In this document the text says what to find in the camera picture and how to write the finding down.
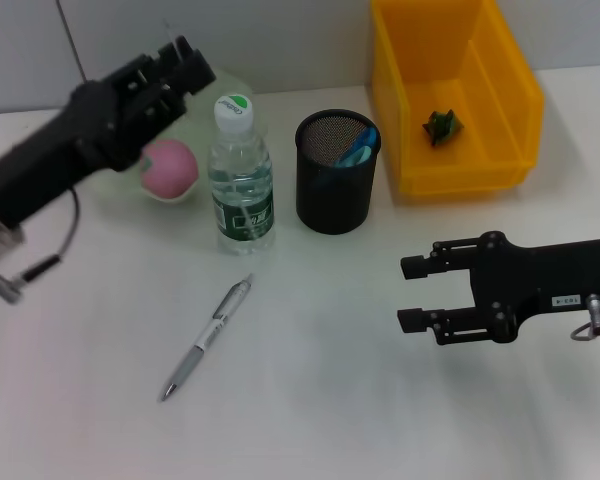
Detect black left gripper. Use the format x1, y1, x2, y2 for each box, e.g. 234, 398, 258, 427
0, 35, 217, 229

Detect left arm cable with plugs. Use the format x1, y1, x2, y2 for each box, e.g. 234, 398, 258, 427
0, 187, 81, 304

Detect right arm cable with plugs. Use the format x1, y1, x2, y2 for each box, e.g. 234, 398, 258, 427
569, 293, 600, 342

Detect blue scissors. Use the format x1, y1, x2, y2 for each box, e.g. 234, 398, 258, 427
334, 127, 379, 169

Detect translucent green fruit plate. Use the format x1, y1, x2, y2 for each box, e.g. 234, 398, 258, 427
87, 64, 257, 206

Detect silver ballpoint pen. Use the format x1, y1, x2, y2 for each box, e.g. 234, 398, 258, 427
158, 272, 255, 403

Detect arm cable with plugs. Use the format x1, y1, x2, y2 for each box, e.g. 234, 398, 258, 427
569, 293, 600, 342
0, 187, 81, 304

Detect yellow plastic bin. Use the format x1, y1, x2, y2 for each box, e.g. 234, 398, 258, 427
369, 0, 546, 197

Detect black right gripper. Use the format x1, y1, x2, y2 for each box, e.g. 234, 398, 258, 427
397, 230, 600, 346

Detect pink toy peach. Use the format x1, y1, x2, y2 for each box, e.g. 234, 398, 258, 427
138, 138, 200, 201

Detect clear green-label water bottle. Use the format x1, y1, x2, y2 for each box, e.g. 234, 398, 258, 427
207, 92, 276, 256

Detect black mesh pen holder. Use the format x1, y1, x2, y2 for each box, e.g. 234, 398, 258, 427
294, 110, 382, 235

